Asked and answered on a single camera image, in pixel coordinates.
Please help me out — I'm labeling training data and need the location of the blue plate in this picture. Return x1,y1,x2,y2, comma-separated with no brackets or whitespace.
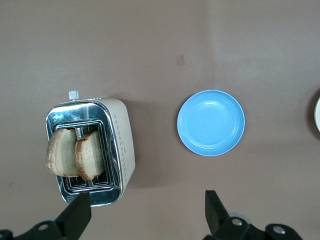
176,89,246,157

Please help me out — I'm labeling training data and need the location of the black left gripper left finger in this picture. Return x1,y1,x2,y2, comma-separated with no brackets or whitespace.
0,191,92,240

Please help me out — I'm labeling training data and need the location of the beige chrome toaster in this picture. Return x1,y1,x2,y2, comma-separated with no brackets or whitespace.
45,89,137,208

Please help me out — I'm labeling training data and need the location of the beige plate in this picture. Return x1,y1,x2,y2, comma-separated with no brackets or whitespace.
313,95,320,134

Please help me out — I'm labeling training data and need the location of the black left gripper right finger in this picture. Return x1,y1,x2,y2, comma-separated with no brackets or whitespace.
203,189,304,240

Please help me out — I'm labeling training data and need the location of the toasted bread slice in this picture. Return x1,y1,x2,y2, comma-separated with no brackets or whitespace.
74,130,106,182
45,127,81,178

